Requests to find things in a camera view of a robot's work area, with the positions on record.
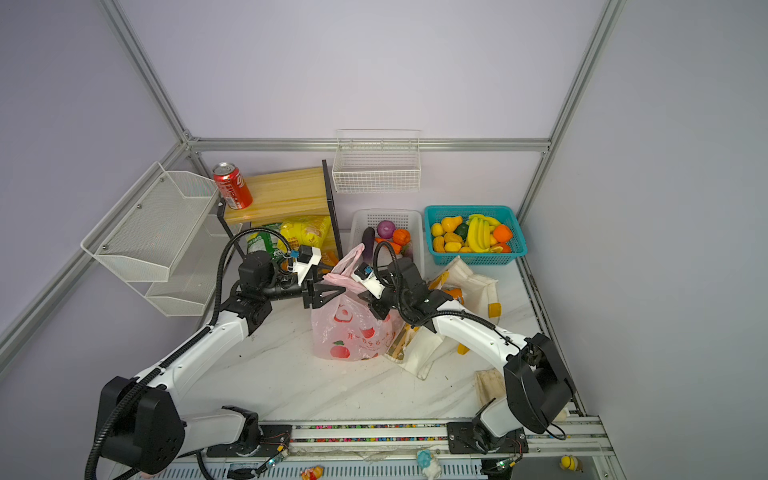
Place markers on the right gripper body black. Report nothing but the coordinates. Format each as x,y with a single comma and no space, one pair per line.
389,299

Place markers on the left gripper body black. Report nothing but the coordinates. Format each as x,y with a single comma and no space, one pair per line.
287,287

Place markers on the pink plastic grocery bag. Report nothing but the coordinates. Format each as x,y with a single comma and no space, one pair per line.
344,328

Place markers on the orange soda can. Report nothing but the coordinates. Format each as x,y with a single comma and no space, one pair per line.
456,294

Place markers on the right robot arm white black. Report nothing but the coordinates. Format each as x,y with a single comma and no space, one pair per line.
538,385

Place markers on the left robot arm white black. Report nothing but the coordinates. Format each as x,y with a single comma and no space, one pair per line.
139,424

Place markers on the green snack bag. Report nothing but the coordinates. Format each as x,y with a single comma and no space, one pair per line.
261,241

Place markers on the small orange vegetable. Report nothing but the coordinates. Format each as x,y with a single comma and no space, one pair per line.
401,237

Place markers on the dark eggplant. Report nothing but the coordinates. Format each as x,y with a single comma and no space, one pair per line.
368,237

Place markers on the purple onion top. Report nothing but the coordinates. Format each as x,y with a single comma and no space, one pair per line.
385,229

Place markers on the white plastic vegetable basket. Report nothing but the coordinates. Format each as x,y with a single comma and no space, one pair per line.
409,220

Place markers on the yellow chips bag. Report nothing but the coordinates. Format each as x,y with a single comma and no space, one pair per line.
309,231

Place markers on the teal plastic fruit basket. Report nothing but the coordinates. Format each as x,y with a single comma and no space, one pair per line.
454,245

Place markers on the yellow pear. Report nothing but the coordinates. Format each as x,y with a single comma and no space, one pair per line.
450,224

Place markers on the banana bunch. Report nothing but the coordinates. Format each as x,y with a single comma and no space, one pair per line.
480,230

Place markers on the wooden two-tier shelf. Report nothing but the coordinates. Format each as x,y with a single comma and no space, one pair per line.
283,195

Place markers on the red cola can left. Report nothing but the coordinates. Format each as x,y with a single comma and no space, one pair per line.
232,186

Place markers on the orange fruit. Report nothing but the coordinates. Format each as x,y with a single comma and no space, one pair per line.
502,233

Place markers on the blue white toy figure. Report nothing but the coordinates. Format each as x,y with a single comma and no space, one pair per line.
428,464

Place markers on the orange bear toy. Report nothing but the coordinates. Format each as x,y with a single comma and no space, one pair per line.
312,473

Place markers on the yellow minion toy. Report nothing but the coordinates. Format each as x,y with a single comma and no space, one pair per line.
571,463

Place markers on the white mesh wall rack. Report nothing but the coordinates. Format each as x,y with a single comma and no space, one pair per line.
163,239

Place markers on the white wire wall basket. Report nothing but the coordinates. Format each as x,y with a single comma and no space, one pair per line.
371,161

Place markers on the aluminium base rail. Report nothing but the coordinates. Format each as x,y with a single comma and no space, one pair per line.
387,450

